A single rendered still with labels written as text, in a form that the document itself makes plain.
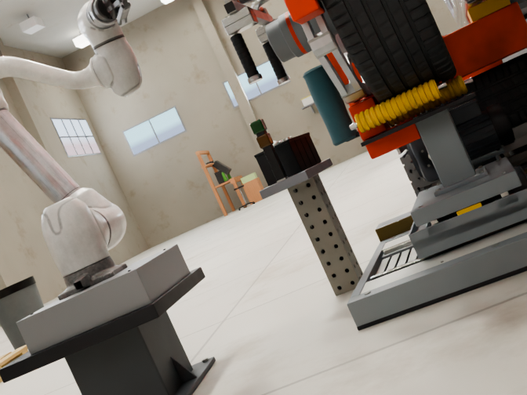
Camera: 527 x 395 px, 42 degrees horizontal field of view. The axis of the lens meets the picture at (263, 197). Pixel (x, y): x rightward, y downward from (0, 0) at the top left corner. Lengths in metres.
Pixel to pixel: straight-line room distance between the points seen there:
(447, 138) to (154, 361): 1.06
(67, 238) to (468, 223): 1.15
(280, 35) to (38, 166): 0.90
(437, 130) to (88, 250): 1.09
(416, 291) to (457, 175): 0.41
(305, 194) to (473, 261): 0.77
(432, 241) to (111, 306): 0.90
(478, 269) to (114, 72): 1.17
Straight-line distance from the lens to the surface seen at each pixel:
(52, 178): 2.35
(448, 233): 1.96
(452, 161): 2.08
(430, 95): 1.97
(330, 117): 2.23
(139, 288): 1.88
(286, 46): 2.13
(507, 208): 1.95
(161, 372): 2.06
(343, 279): 2.42
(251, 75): 2.02
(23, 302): 6.19
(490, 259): 1.82
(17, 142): 2.39
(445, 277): 1.83
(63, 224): 2.10
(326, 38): 1.89
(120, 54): 2.10
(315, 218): 2.39
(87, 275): 2.09
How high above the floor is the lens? 0.48
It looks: 1 degrees down
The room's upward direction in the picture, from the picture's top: 24 degrees counter-clockwise
